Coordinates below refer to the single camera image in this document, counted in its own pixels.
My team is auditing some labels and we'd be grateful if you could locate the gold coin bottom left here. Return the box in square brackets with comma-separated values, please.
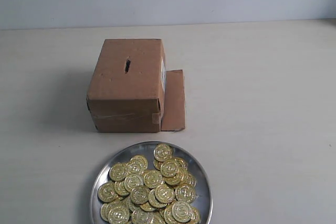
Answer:
[108, 205, 130, 224]

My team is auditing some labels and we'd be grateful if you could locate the cardboard box with slot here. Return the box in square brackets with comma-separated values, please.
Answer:
[86, 38, 185, 133]

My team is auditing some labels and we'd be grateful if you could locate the gold coin top of plate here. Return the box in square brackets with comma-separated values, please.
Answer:
[153, 143, 173, 162]

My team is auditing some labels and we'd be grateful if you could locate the gold coin lower right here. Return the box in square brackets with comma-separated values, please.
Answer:
[172, 201, 193, 223]

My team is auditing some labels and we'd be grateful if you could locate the gold coin upper left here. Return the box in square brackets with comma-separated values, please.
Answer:
[109, 163, 129, 182]

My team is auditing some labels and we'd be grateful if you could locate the round silver metal plate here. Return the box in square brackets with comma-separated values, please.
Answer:
[89, 141, 213, 223]

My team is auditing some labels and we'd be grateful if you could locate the gold coin far left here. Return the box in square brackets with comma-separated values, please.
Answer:
[98, 181, 118, 203]

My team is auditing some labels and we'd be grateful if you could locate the gold coin upper centre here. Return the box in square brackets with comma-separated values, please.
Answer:
[160, 159, 180, 178]

